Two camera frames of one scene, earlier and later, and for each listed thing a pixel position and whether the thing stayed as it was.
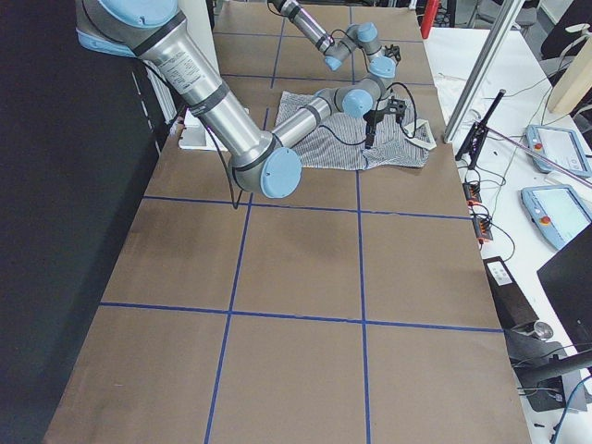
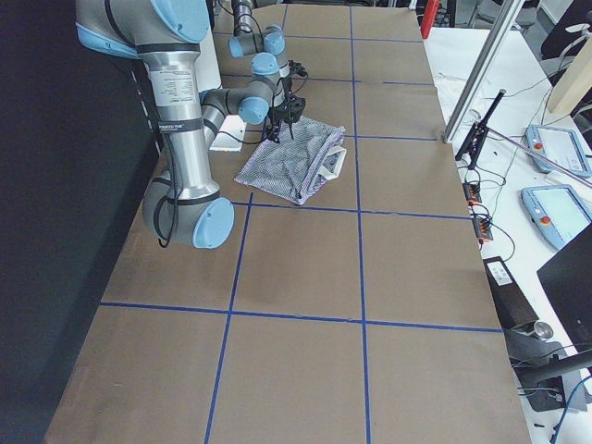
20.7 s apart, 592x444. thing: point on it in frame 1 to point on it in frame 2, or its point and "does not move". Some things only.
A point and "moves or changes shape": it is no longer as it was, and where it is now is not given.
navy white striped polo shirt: x=340 y=141 moves or changes shape
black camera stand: x=474 y=139 does not move
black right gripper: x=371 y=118 to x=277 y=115
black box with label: x=513 y=308 does not move
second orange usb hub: x=473 y=191 does not move
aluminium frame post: x=482 y=70 does not move
